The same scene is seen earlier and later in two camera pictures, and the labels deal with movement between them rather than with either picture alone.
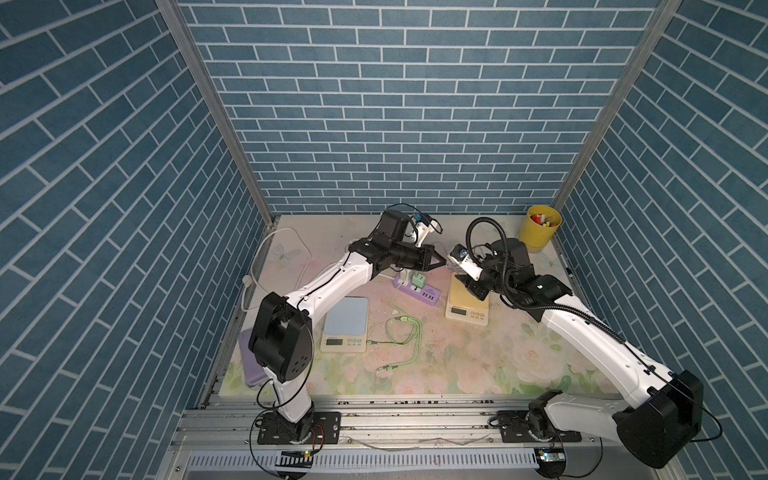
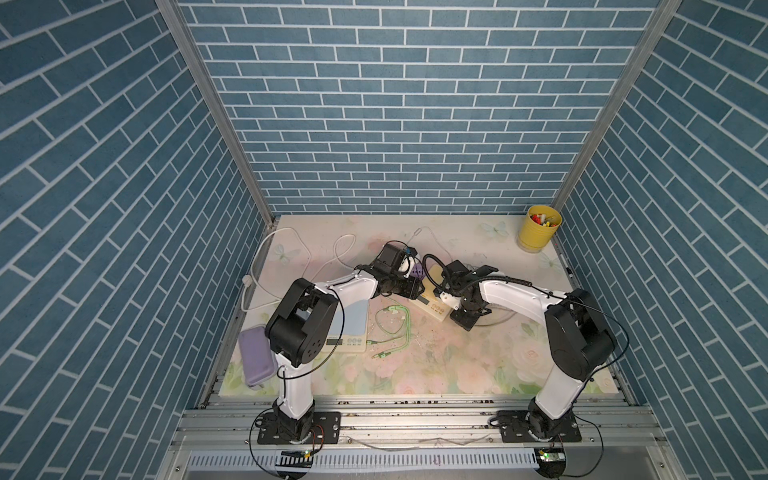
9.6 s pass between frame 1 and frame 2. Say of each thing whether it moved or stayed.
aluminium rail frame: stayed
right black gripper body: moved
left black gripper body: moved
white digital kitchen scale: stayed
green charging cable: moved
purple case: stayed
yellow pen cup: stayed
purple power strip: moved
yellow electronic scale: moved
